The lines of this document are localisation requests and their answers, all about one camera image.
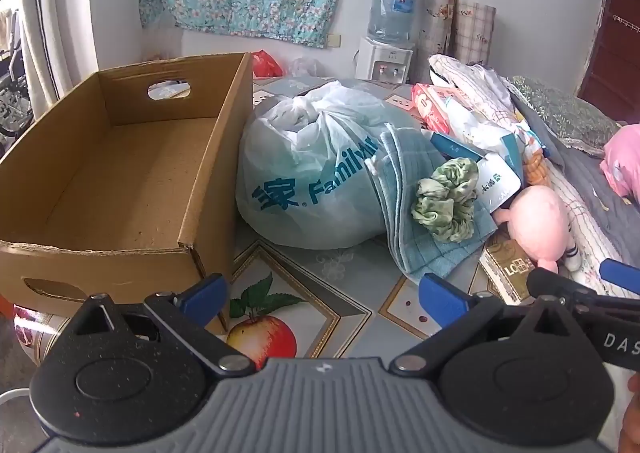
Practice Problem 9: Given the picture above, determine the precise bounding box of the gold box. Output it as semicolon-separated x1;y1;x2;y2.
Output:
479;237;538;305

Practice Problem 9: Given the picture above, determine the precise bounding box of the printed round container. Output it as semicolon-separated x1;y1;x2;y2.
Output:
12;304;76;366

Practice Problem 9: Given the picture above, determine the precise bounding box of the blue white carton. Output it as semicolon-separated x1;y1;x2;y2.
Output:
475;153;524;211

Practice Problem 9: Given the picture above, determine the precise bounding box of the floral patterned roll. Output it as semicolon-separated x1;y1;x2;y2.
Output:
417;0;457;69

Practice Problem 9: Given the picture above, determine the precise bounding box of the fruit print mat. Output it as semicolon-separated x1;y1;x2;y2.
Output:
15;76;506;374

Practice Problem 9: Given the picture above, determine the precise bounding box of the blue slim box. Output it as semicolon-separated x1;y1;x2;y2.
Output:
429;130;487;162

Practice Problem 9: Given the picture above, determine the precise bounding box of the person's right hand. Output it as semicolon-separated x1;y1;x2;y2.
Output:
620;373;640;453

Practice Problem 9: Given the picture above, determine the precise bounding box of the brown door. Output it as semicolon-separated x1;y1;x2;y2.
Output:
577;0;640;124

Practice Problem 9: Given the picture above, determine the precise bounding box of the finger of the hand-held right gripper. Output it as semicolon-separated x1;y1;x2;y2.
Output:
526;267;640;316
600;259;640;295

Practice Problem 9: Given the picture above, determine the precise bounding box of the white curtain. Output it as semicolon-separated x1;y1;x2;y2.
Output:
20;0;98;114

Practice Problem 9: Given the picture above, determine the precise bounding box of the striped small sock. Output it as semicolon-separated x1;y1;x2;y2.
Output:
564;228;583;270

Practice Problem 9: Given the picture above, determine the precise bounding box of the blue water bottle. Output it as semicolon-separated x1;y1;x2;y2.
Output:
367;0;417;45

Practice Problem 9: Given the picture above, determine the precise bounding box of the teal towel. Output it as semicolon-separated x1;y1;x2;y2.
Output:
367;123;498;281

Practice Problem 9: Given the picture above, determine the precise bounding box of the red plastic bag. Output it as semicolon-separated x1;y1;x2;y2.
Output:
251;50;284;79

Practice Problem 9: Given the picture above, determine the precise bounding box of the pink pillow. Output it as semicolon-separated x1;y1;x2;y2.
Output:
600;123;640;206

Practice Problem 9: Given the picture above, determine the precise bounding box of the white plastic bag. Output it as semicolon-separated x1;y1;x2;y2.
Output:
235;79;426;250

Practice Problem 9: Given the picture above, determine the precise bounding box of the white water dispenser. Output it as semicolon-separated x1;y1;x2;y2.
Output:
356;36;415;84

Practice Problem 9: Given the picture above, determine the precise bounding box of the pink white tissue package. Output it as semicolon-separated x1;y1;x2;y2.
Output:
411;82;511;156

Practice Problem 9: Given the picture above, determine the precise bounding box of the orange white striped toy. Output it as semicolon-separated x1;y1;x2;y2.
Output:
522;150;551;189

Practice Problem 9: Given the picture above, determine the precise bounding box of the green patterned pillow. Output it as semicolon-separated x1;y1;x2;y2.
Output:
507;76;621;156

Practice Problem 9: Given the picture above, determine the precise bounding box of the brown cardboard box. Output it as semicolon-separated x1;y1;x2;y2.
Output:
0;52;254;334

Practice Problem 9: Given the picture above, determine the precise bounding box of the teal small packet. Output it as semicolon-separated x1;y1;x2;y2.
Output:
502;132;526;169

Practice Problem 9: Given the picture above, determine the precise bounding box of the clear plastic bag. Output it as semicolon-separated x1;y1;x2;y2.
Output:
290;57;321;79

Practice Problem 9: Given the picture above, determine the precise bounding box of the pink plush toy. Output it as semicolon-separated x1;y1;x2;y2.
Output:
491;184;573;274

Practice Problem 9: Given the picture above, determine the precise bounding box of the checkered patterned roll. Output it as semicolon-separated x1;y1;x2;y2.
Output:
452;0;497;66

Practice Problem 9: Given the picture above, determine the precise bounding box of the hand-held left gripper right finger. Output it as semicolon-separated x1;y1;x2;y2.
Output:
390;273;586;379

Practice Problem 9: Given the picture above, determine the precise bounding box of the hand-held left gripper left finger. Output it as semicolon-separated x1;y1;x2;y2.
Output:
62;273;257;379

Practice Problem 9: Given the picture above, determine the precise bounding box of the green scrunchie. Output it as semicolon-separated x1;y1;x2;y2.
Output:
411;157;481;243

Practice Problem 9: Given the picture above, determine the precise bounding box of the grey quilt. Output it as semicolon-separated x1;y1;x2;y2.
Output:
510;93;640;274

